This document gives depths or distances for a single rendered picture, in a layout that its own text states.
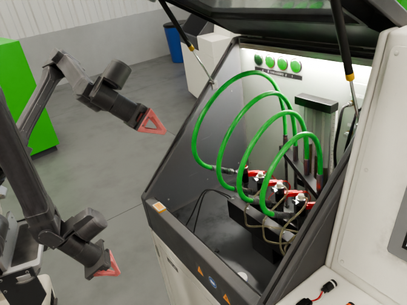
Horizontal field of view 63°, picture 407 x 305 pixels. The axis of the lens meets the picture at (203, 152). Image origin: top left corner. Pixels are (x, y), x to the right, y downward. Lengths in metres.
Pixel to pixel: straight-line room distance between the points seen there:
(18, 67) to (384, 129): 3.75
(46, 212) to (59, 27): 6.68
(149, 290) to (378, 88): 1.85
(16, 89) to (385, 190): 3.78
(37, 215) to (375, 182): 0.76
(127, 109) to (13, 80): 3.28
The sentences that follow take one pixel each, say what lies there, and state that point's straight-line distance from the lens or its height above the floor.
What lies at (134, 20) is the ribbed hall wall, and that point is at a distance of 7.86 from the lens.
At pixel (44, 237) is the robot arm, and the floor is 1.22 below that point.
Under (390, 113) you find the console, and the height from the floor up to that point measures 1.40.
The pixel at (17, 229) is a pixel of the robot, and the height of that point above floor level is 1.04.
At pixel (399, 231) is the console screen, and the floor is 1.17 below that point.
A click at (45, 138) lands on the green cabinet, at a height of 0.21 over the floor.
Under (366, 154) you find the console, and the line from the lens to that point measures 0.83.
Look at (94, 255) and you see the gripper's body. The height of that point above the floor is 1.10.
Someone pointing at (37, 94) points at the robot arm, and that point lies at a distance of 1.31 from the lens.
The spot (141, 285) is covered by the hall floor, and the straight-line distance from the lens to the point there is 2.33.
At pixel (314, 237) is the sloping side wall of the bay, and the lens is 0.89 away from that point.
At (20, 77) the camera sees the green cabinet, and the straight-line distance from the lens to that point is 4.13.
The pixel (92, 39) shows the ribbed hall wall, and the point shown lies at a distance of 7.57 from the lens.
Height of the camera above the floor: 1.71
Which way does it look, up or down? 29 degrees down
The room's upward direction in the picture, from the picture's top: 9 degrees counter-clockwise
